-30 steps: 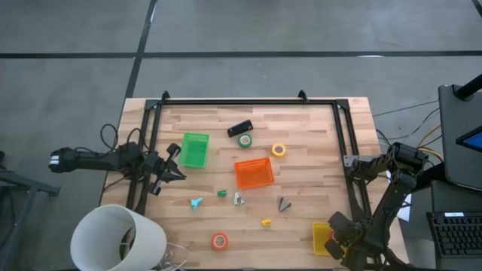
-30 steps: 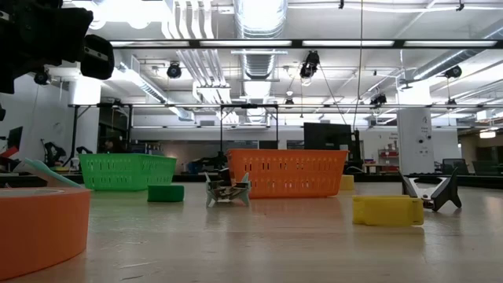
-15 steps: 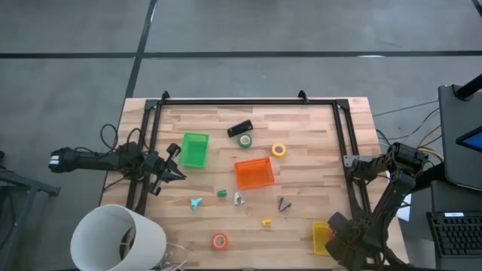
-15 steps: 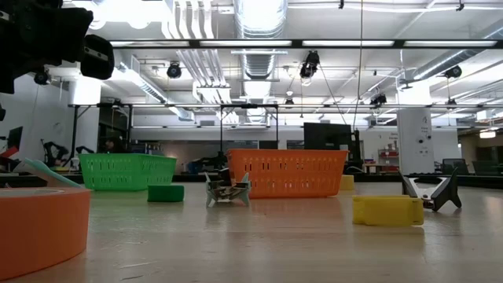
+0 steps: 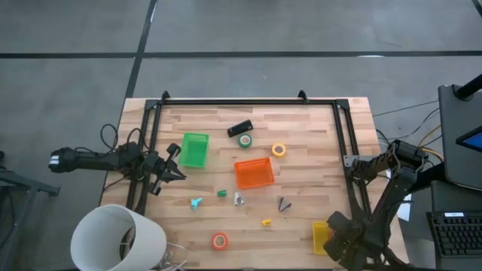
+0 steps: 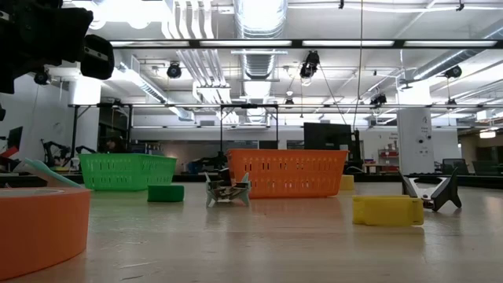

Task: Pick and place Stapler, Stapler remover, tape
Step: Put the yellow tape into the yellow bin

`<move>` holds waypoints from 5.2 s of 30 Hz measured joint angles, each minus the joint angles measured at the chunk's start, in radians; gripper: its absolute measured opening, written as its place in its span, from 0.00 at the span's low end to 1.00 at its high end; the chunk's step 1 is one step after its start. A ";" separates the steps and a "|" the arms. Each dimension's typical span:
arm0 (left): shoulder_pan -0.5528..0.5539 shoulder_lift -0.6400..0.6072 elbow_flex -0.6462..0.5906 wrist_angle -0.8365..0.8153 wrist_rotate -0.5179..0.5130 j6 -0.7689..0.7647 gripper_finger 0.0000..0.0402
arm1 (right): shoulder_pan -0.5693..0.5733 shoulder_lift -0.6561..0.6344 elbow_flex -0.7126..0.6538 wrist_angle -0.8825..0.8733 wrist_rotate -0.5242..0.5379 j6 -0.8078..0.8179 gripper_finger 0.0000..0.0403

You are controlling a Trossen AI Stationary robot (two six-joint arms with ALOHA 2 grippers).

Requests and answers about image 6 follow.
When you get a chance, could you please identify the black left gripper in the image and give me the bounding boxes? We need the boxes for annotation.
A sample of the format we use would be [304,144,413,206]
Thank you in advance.
[0,0,116,95]

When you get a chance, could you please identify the orange tape roll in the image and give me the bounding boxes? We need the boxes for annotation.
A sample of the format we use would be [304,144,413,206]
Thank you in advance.
[0,187,92,282]

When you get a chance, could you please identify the small green stapler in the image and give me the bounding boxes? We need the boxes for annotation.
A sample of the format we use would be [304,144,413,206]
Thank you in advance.
[147,184,185,204]

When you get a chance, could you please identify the white staple remover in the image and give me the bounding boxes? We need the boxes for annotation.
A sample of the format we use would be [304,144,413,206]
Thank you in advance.
[204,171,253,209]

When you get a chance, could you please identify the yellow tape roll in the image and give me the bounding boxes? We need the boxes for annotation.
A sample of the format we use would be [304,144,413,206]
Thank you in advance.
[339,174,355,192]

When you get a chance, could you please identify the small yellow stapler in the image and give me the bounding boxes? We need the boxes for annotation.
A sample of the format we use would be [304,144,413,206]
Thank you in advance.
[351,195,425,227]

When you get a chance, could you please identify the small black monitor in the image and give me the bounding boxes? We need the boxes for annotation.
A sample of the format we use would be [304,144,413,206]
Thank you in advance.
[6,126,24,153]

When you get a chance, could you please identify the green plastic basket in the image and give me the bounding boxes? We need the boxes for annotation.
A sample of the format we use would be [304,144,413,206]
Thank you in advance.
[77,152,178,193]

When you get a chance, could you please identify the black overhead light bar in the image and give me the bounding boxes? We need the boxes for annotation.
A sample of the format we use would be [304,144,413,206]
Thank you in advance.
[109,38,503,50]

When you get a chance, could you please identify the orange plastic basket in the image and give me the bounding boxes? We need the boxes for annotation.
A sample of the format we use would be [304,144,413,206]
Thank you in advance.
[226,148,350,200]

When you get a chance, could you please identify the large black monitor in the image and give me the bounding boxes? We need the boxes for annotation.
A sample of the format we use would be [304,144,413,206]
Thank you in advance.
[303,122,365,163]

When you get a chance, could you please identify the white column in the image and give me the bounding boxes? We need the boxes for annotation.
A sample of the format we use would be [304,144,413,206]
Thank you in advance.
[396,106,435,176]

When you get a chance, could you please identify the dark office chair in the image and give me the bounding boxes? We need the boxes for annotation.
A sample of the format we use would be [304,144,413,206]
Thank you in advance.
[442,158,468,176]
[471,160,502,177]

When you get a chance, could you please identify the black background table frame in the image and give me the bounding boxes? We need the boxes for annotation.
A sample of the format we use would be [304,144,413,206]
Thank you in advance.
[68,102,280,158]

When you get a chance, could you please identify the silver ventilation duct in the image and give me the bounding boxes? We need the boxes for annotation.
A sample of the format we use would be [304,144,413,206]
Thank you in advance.
[234,0,288,79]

